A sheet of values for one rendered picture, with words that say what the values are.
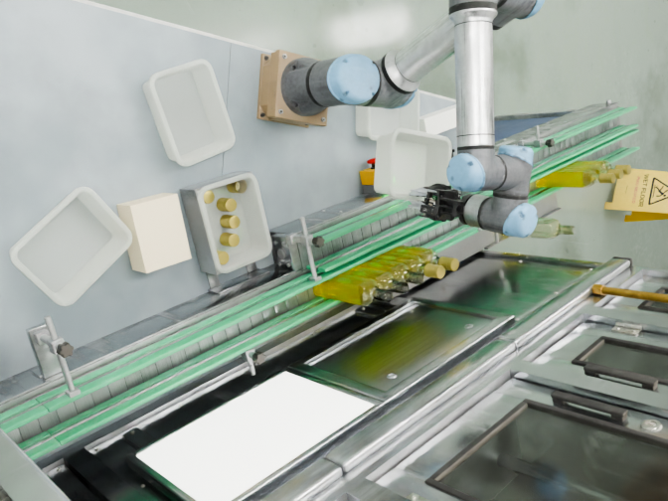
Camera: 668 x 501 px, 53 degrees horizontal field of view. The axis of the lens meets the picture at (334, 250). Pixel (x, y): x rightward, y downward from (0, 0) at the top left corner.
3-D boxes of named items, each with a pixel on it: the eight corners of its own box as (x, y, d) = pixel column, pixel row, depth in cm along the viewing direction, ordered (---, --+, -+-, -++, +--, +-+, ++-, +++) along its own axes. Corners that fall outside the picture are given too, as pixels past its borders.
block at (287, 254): (276, 269, 180) (292, 272, 174) (268, 236, 177) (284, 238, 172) (286, 264, 182) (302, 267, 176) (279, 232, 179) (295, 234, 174)
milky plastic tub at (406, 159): (369, 127, 167) (394, 125, 161) (427, 139, 182) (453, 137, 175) (364, 198, 168) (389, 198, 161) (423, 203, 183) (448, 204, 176)
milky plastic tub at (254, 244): (201, 272, 171) (219, 276, 165) (179, 188, 165) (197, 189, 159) (255, 250, 182) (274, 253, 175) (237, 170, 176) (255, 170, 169)
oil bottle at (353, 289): (314, 296, 180) (369, 308, 164) (309, 276, 179) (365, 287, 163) (329, 288, 184) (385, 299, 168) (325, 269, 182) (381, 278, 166)
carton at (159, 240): (132, 269, 160) (146, 273, 154) (116, 204, 156) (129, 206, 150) (176, 254, 167) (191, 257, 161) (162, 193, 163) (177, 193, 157)
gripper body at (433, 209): (421, 185, 159) (461, 192, 150) (444, 187, 165) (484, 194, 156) (417, 217, 160) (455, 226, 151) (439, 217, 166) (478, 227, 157)
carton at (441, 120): (410, 119, 218) (423, 118, 213) (455, 103, 232) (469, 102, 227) (414, 138, 219) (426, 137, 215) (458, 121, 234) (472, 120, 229)
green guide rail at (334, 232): (300, 243, 175) (320, 245, 169) (299, 239, 175) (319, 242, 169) (618, 109, 280) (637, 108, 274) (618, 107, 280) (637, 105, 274)
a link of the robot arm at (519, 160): (511, 147, 136) (504, 201, 138) (543, 148, 143) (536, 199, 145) (480, 143, 142) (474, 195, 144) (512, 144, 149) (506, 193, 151)
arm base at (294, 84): (278, 57, 172) (301, 51, 164) (324, 59, 181) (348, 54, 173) (282, 116, 174) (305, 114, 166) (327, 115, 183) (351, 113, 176)
